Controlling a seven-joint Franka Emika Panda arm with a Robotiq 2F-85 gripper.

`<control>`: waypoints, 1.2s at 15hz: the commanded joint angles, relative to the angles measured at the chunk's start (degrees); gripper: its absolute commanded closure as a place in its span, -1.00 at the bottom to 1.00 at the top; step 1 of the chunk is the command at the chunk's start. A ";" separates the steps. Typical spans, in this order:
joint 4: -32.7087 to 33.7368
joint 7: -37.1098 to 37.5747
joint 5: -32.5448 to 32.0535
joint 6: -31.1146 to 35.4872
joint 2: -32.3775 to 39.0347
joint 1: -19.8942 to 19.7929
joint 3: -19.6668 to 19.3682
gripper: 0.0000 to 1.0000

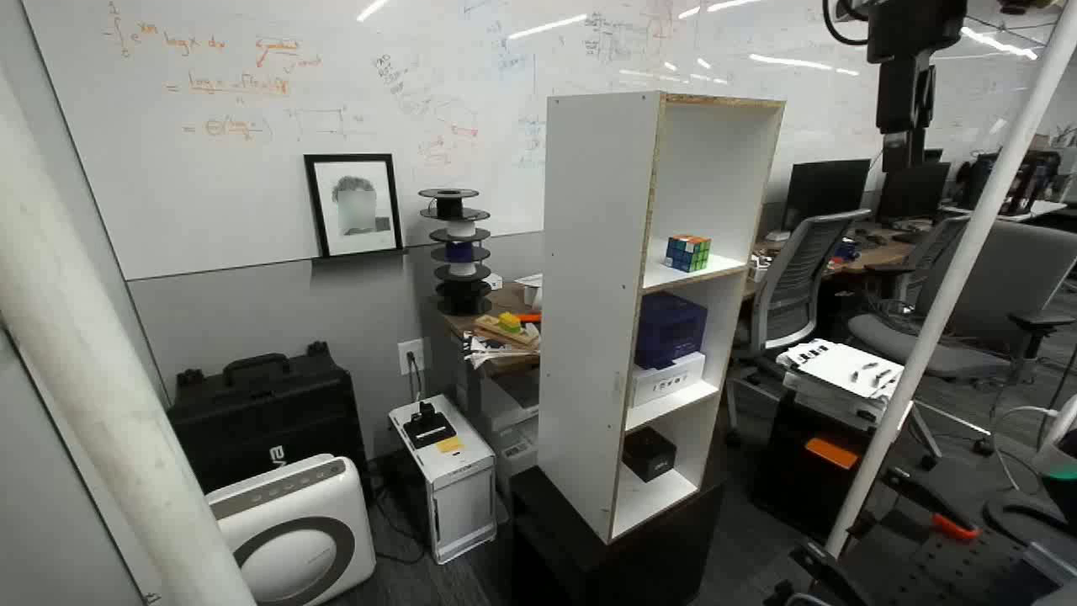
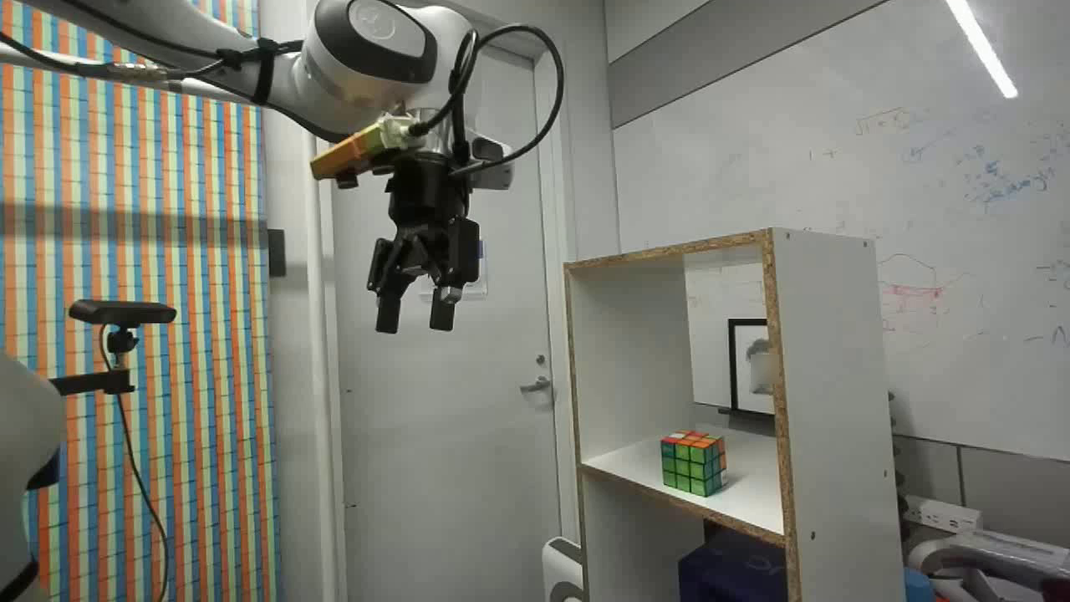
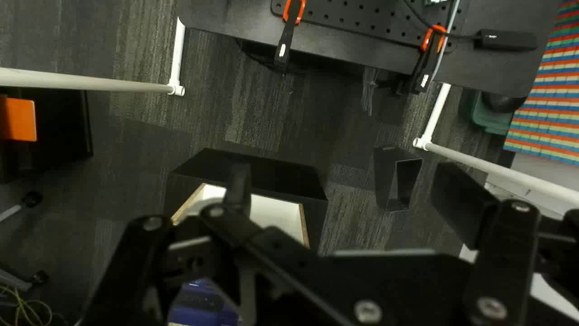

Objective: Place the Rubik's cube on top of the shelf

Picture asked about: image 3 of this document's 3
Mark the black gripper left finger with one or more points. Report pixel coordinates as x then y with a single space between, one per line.
141 265

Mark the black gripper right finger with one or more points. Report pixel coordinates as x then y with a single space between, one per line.
503 254

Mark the long white horizontal pipe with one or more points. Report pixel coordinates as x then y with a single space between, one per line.
78 82
499 173

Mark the black tipped tripod leg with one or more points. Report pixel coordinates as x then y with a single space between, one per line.
20 205

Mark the green round container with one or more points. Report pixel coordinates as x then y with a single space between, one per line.
481 115

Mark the black flat case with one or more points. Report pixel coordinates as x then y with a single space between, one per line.
63 133

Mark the white upright pipe leg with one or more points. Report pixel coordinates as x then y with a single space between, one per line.
177 51
434 115

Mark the colourful striped curtain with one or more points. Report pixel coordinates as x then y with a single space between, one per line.
552 91

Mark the orange box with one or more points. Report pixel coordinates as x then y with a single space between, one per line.
16 120

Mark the black pegboard table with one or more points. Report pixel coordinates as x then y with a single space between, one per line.
362 28

